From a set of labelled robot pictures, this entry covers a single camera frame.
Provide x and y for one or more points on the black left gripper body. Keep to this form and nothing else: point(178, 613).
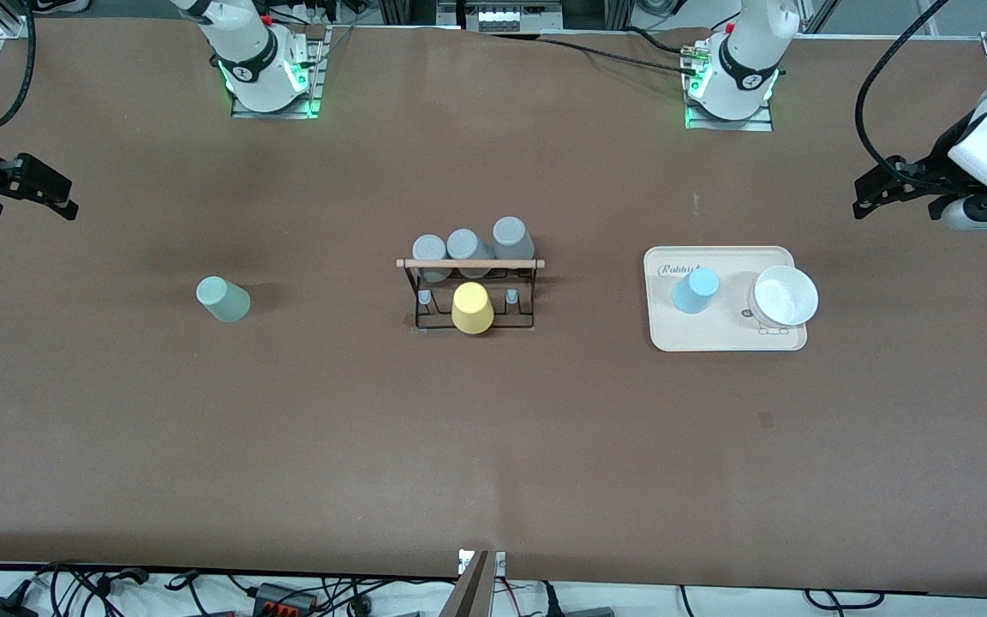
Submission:
point(936, 168)

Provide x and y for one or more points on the pale green cup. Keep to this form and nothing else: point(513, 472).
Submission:
point(224, 300)

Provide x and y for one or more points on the light blue cup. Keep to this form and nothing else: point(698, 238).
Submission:
point(696, 291)

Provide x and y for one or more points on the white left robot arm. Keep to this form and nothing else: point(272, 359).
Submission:
point(742, 51)

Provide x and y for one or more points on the white bowl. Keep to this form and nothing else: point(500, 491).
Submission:
point(785, 296)

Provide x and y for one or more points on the beige plastic tray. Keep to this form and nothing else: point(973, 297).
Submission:
point(690, 330)

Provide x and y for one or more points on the grey cup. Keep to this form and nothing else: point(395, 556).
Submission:
point(429, 250)
point(512, 236)
point(464, 244)

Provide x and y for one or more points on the black power adapter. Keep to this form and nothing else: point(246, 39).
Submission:
point(1, 604)

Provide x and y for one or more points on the grey device box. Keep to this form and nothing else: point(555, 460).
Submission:
point(511, 15)

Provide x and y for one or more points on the yellow cup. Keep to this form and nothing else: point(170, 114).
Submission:
point(472, 310)

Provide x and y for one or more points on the black red terminal connector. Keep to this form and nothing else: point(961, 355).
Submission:
point(284, 597)

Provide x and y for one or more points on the black plug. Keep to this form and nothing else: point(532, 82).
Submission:
point(579, 611)

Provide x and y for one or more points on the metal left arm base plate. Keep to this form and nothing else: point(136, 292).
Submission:
point(763, 124)

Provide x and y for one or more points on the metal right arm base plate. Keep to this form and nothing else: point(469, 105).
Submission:
point(315, 77)

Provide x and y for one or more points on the white post bracket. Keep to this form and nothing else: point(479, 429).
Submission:
point(500, 563)

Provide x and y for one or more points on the wooden camera post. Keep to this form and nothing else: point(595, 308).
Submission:
point(468, 591)

